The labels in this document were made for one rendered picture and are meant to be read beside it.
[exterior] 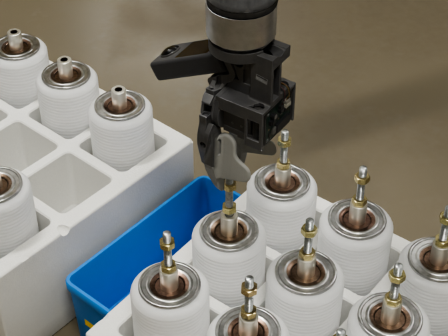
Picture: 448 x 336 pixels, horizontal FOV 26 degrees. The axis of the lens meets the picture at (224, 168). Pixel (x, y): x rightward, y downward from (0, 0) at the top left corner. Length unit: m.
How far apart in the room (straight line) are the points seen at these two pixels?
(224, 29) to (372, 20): 1.15
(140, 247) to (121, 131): 0.18
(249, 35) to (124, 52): 1.03
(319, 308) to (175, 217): 0.40
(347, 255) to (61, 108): 0.51
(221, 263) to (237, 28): 0.34
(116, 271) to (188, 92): 0.55
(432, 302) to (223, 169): 0.31
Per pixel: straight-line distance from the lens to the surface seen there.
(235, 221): 1.22
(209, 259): 1.22
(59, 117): 1.52
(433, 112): 1.89
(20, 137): 1.58
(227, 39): 1.01
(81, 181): 1.51
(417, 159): 1.77
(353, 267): 1.26
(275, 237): 1.32
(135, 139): 1.44
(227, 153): 1.11
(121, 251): 1.44
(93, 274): 1.42
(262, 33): 1.01
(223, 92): 1.07
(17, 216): 1.33
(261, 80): 1.04
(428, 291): 1.21
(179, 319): 1.15
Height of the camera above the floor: 1.12
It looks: 41 degrees down
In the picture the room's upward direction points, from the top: straight up
